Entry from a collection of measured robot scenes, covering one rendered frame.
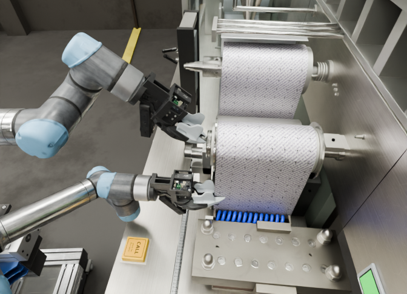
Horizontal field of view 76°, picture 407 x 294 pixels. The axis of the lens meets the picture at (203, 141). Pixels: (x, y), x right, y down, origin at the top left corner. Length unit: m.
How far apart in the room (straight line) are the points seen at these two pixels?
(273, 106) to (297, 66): 0.14
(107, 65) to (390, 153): 0.57
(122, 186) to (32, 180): 1.85
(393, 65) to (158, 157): 0.86
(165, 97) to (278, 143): 0.29
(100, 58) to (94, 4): 4.27
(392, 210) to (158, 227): 0.68
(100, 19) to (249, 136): 4.42
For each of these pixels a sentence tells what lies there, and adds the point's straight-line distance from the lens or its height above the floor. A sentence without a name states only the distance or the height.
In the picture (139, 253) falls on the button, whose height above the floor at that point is 0.92.
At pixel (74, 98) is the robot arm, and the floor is 1.42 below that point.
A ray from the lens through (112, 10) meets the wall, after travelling 4.80.
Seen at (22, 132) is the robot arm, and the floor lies 1.43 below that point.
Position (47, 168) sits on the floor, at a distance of 2.61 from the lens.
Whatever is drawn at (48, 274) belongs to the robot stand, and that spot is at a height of 0.21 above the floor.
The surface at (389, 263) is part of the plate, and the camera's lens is 0.61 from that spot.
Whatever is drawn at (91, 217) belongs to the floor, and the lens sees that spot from 2.15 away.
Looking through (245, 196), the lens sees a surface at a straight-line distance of 0.76.
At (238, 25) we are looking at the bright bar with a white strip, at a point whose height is 1.45.
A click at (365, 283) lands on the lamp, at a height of 1.18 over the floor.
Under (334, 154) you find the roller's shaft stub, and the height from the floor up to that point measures 1.25.
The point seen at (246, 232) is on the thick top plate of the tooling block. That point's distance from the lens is 0.80.
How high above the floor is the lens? 1.75
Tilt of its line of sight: 45 degrees down
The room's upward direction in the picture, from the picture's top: straight up
